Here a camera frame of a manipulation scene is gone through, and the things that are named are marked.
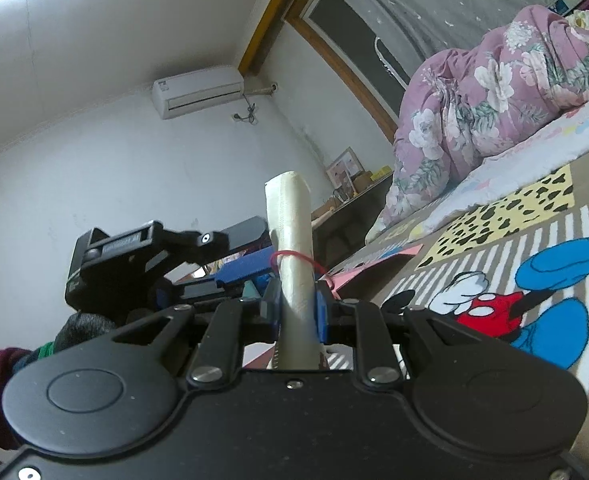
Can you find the person's left hand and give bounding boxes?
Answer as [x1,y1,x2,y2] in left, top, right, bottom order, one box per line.
[54,312,121,356]

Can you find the white air conditioner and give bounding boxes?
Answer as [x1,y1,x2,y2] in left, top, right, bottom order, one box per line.
[152,65,245,121]

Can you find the purple floral quilt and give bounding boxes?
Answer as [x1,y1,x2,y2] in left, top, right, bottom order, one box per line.
[364,5,589,243]

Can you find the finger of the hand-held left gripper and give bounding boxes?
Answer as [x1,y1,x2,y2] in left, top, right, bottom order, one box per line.
[166,216,268,267]
[154,248,278,312]

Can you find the red rubber band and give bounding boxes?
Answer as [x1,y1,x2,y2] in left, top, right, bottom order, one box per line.
[270,250,336,291]

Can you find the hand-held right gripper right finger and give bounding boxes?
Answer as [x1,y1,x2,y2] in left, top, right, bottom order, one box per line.
[314,281,481,389]

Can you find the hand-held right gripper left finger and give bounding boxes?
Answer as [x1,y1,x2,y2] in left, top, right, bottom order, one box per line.
[107,278,282,389]

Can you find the cream printed shopping bag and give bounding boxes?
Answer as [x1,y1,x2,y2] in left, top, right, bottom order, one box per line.
[264,171,332,373]

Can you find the window with wooden frame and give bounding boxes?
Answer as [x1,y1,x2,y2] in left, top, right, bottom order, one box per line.
[237,0,415,143]

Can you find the grey curtain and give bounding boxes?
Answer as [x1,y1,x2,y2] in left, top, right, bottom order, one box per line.
[314,0,589,68]

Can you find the dark desk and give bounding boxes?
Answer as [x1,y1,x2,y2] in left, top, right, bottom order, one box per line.
[309,170,395,271]

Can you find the black power cable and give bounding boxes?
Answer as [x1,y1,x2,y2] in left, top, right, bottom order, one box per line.
[232,82,280,125]

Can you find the picture frame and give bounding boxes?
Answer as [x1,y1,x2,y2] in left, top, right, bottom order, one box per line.
[325,147,364,201]

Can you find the cartoon printed blanket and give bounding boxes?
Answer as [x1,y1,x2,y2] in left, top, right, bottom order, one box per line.
[242,145,589,411]

